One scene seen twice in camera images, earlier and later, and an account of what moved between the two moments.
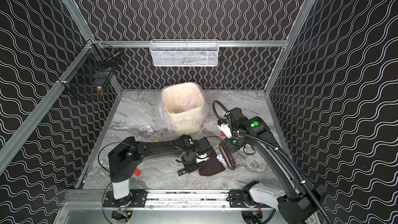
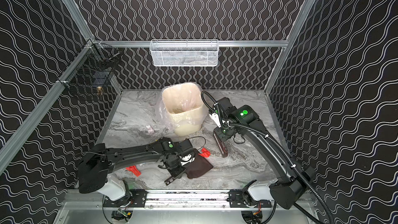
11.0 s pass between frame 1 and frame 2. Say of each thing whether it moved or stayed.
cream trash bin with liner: stayed
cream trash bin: stayed
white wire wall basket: stayed
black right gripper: moved
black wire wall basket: stayed
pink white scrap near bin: stayed
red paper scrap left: stayed
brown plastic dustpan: moved
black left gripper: moved
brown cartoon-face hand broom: moved
